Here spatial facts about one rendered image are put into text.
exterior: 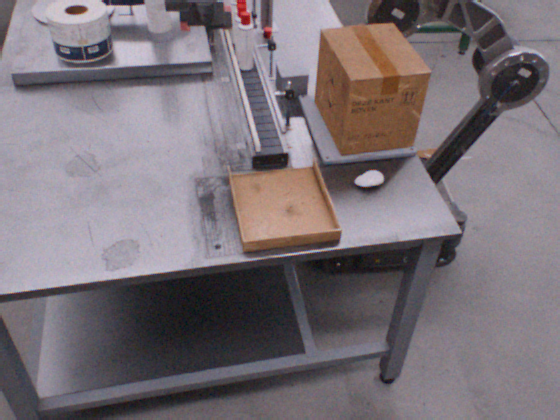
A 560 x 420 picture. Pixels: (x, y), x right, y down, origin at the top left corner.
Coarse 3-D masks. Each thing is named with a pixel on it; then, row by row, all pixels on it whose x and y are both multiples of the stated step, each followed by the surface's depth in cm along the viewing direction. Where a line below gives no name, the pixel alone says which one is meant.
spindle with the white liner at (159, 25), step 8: (144, 0) 210; (152, 0) 208; (160, 0) 208; (152, 8) 210; (160, 8) 210; (152, 16) 212; (160, 16) 212; (168, 16) 215; (152, 24) 214; (160, 24) 214; (168, 24) 216; (152, 32) 216; (160, 32) 216; (168, 32) 218; (160, 40) 218
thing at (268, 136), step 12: (228, 48) 223; (240, 72) 206; (252, 72) 206; (252, 84) 200; (252, 96) 195; (264, 96) 195; (252, 108) 190; (264, 108) 190; (264, 120) 185; (264, 132) 180; (276, 132) 181; (264, 144) 176; (276, 144) 176
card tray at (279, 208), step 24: (312, 168) 176; (240, 192) 167; (264, 192) 167; (288, 192) 168; (312, 192) 168; (240, 216) 159; (264, 216) 160; (288, 216) 160; (312, 216) 161; (336, 216) 156; (264, 240) 149; (288, 240) 151; (312, 240) 153
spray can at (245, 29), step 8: (240, 16) 194; (248, 16) 194; (240, 24) 196; (248, 24) 196; (240, 32) 197; (248, 32) 196; (240, 40) 199; (248, 40) 198; (240, 48) 201; (248, 48) 200; (240, 56) 203; (248, 56) 202; (240, 64) 205; (248, 64) 205
